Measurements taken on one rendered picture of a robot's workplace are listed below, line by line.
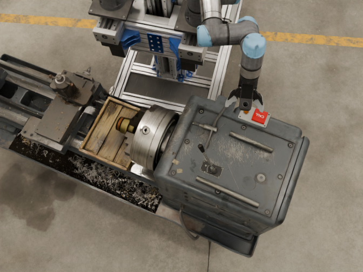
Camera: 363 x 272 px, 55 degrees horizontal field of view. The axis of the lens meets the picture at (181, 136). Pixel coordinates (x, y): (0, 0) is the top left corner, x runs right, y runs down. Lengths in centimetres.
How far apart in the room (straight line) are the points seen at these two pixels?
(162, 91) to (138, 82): 22
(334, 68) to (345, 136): 65
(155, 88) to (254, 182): 156
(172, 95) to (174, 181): 141
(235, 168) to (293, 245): 139
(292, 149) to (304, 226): 133
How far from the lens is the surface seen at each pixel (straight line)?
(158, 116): 165
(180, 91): 285
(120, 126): 179
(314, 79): 331
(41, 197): 302
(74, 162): 240
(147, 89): 288
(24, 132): 219
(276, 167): 157
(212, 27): 128
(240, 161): 155
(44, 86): 234
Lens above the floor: 273
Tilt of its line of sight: 69 degrees down
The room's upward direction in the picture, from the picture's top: 5 degrees counter-clockwise
